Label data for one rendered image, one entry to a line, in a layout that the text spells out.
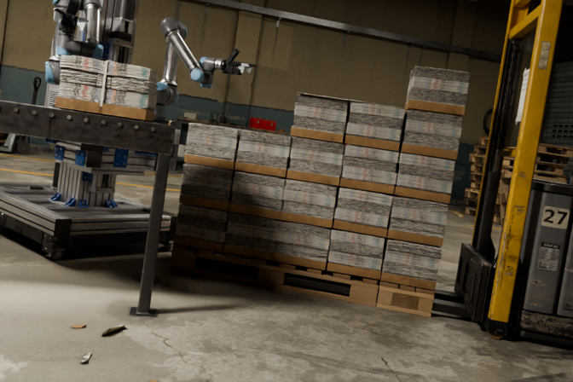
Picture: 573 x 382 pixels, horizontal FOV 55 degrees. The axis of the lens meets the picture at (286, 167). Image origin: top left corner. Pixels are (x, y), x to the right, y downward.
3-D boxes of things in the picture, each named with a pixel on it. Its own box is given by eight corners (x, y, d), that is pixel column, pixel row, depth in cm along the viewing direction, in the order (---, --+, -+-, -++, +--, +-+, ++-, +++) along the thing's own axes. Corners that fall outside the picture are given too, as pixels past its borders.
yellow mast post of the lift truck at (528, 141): (486, 314, 278) (546, -40, 269) (504, 317, 277) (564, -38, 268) (489, 319, 269) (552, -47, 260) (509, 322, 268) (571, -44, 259)
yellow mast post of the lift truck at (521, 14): (464, 282, 343) (511, -3, 334) (478, 285, 342) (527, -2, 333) (466, 286, 334) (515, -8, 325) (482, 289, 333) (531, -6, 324)
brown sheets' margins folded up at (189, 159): (193, 233, 349) (205, 153, 346) (379, 265, 332) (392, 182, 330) (171, 243, 311) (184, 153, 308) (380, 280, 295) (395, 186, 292)
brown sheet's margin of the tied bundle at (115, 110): (153, 120, 267) (154, 112, 267) (145, 119, 239) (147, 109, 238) (119, 115, 265) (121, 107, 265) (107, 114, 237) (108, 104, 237)
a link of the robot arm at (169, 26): (164, 9, 342) (206, 74, 336) (172, 14, 352) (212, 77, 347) (150, 20, 344) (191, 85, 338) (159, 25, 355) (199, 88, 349)
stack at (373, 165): (190, 255, 350) (208, 124, 346) (375, 289, 333) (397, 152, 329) (168, 268, 312) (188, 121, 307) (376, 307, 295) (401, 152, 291)
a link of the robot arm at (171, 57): (151, 101, 357) (163, 16, 354) (162, 104, 371) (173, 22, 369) (168, 104, 354) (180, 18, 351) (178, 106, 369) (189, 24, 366)
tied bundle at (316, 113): (298, 137, 337) (303, 100, 336) (346, 144, 333) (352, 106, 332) (289, 136, 300) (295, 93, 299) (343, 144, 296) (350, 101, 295)
